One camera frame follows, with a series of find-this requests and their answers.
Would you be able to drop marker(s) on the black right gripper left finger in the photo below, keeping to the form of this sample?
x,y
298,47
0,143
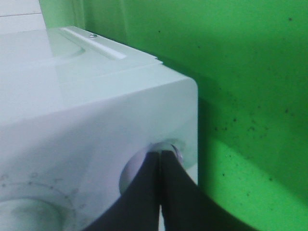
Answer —
x,y
138,208

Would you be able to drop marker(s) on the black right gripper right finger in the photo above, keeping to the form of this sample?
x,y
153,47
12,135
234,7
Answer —
x,y
185,207

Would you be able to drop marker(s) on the round white door button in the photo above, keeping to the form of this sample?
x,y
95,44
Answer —
x,y
134,164

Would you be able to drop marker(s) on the white microwave knob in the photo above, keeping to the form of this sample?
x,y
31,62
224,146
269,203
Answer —
x,y
29,215

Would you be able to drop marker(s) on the white microwave oven body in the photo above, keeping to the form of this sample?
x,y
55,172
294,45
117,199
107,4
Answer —
x,y
74,108

